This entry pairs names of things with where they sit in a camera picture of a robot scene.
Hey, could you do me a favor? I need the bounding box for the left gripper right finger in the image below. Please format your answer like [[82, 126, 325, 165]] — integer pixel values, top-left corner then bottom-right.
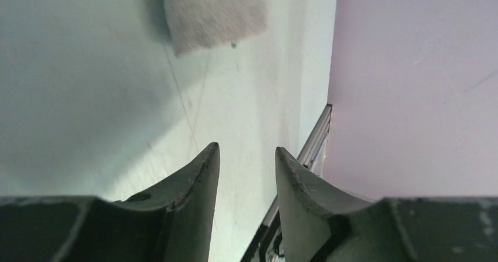
[[275, 147, 497, 261]]

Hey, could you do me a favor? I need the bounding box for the grey cloth napkin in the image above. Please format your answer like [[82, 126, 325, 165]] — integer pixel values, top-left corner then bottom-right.
[[163, 0, 268, 56]]

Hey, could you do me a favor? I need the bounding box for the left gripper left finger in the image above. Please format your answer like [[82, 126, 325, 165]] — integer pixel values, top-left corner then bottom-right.
[[1, 142, 220, 261]]

